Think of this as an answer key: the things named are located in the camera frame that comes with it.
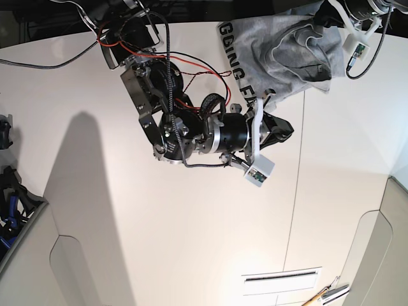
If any black braided cable loop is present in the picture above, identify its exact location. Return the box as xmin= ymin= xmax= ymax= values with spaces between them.
xmin=346 ymin=3 xmax=393 ymax=80

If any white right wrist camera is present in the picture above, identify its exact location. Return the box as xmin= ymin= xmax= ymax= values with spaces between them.
xmin=244 ymin=155 xmax=275 ymax=187

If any white cable slot plate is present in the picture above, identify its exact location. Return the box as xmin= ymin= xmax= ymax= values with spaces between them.
xmin=241 ymin=267 xmax=322 ymax=296

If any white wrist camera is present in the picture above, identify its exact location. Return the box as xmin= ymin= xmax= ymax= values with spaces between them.
xmin=244 ymin=155 xmax=275 ymax=187
xmin=342 ymin=32 xmax=370 ymax=61

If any wooden handled tool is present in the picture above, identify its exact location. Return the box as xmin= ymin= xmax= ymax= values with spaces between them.
xmin=302 ymin=286 xmax=330 ymax=306

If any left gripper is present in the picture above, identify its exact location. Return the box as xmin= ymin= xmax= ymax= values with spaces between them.
xmin=313 ymin=0 xmax=391 ymax=36

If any black device at left edge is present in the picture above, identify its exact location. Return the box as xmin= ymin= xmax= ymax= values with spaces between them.
xmin=0 ymin=115 xmax=13 ymax=150

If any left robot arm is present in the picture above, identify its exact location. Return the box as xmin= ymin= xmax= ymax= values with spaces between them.
xmin=313 ymin=0 xmax=407 ymax=34

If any blue and black equipment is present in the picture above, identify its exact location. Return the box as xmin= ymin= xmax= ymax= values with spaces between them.
xmin=1 ymin=166 xmax=45 ymax=252

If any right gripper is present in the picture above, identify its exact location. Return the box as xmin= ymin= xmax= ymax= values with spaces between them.
xmin=199 ymin=93 xmax=294 ymax=166

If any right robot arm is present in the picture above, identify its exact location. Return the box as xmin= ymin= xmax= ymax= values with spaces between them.
xmin=75 ymin=1 xmax=293 ymax=167

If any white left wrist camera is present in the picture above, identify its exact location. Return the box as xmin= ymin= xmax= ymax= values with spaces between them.
xmin=342 ymin=32 xmax=370 ymax=61

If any grey T-shirt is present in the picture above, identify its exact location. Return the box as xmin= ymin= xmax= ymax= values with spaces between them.
xmin=217 ymin=2 xmax=345 ymax=113

